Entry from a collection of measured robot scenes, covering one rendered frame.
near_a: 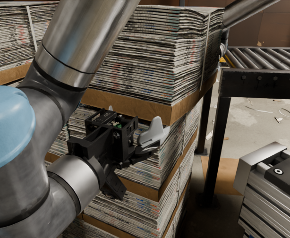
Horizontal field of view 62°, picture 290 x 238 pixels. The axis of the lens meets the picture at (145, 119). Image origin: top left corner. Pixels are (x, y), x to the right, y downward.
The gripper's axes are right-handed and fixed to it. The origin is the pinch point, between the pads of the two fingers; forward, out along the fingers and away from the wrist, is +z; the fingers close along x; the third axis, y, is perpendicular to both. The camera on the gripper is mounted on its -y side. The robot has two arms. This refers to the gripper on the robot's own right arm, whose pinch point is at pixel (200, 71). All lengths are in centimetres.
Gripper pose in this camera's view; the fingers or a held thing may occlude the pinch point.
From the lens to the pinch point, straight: 90.0
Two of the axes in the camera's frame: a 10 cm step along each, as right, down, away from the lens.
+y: 0.0, -8.8, -4.7
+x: 9.0, 2.1, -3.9
